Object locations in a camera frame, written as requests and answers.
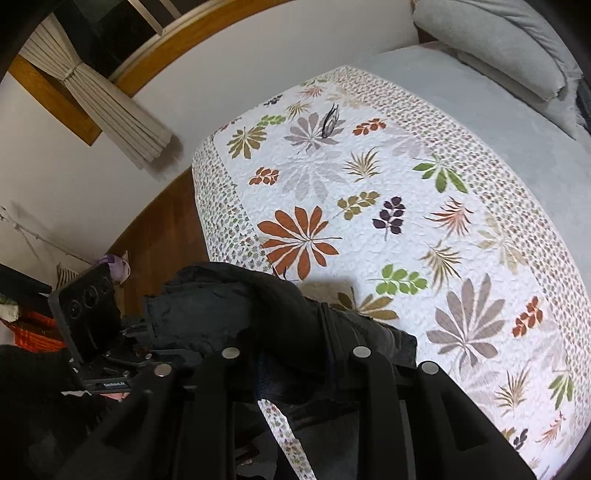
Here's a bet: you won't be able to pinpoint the beige curtain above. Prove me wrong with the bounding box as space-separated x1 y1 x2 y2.
18 21 174 171

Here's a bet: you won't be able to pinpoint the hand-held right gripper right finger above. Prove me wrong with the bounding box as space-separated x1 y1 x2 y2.
318 345 548 480

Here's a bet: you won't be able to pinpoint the purple cloth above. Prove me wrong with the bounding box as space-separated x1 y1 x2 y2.
95 250 133 283

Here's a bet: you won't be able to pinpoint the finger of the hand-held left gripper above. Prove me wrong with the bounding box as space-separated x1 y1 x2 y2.
121 315 157 344

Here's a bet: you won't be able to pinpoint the small black clip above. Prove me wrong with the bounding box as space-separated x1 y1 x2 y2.
320 104 341 139

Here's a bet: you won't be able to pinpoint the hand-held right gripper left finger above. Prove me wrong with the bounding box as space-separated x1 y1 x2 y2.
55 346 252 480

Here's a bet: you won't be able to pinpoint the black pants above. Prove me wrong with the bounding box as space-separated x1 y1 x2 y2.
142 262 419 403

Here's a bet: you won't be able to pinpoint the thin metal rod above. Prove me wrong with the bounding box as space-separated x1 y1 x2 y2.
0 207 93 267

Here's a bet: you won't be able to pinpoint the grey bed sheet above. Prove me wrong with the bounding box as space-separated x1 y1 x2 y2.
342 39 591 296

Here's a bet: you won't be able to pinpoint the orange basket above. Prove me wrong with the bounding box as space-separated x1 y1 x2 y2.
0 309 66 354

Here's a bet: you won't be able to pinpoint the floral quilt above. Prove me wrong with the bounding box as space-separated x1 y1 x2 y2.
191 65 583 480

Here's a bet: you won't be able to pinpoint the large wooden-framed window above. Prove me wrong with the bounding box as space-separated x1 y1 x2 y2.
9 0 305 146

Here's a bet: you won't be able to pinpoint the grey pillow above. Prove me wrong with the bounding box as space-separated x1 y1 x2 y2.
456 50 581 140
412 0 583 103

